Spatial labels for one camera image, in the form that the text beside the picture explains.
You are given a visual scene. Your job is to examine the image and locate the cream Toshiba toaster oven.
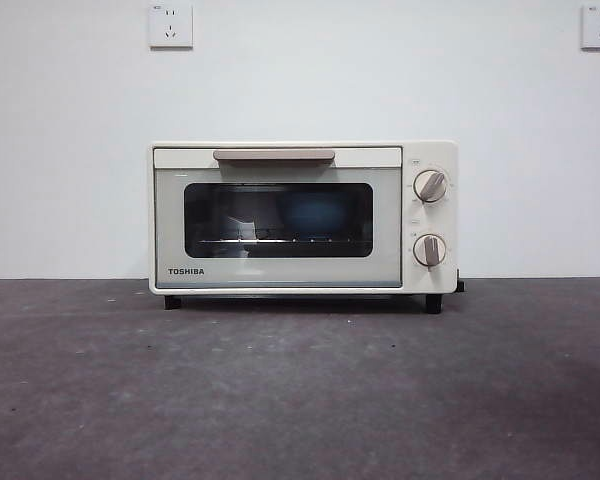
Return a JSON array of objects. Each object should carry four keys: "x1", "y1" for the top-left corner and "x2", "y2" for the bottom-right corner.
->
[{"x1": 148, "y1": 141, "x2": 466, "y2": 315}]

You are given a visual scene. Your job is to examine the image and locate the cream glass oven door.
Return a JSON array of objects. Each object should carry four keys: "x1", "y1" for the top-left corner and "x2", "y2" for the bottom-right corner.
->
[{"x1": 152, "y1": 146, "x2": 404, "y2": 290}]

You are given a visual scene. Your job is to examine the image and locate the metal wire oven rack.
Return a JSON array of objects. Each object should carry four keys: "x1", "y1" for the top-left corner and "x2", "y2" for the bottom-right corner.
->
[{"x1": 199, "y1": 237, "x2": 355, "y2": 248}]

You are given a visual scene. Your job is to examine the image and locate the blue ribbed bowl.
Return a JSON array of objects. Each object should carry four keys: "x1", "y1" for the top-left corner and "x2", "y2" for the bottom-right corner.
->
[{"x1": 279, "y1": 194, "x2": 354, "y2": 239}]

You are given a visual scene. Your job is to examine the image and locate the cream oven knob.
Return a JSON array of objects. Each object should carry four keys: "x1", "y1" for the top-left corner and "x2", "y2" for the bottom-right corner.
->
[
  {"x1": 412, "y1": 169, "x2": 449, "y2": 204},
  {"x1": 412, "y1": 233, "x2": 447, "y2": 272}
]

